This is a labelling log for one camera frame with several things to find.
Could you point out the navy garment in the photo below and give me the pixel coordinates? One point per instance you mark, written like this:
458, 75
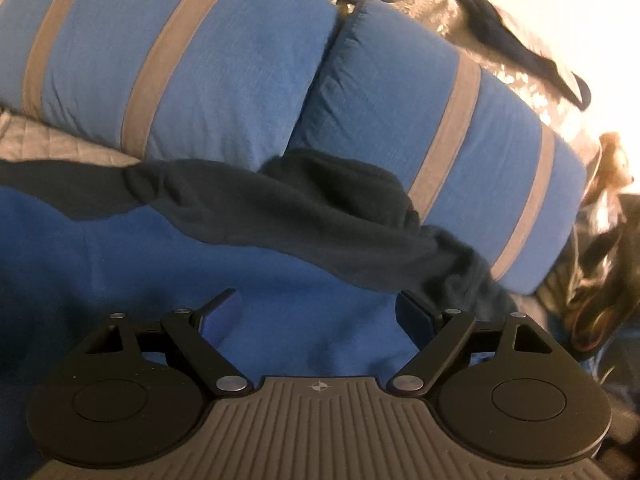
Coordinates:
505, 42

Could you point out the blue pillow with grey stripes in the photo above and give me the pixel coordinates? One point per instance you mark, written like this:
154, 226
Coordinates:
380, 100
225, 60

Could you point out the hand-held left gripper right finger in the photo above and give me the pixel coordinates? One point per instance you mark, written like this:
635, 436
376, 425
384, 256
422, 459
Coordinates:
417, 320

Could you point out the blue fleece blanket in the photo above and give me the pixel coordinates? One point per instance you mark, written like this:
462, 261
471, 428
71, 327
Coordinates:
150, 270

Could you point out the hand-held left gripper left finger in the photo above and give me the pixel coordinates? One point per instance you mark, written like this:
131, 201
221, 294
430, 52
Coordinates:
220, 317

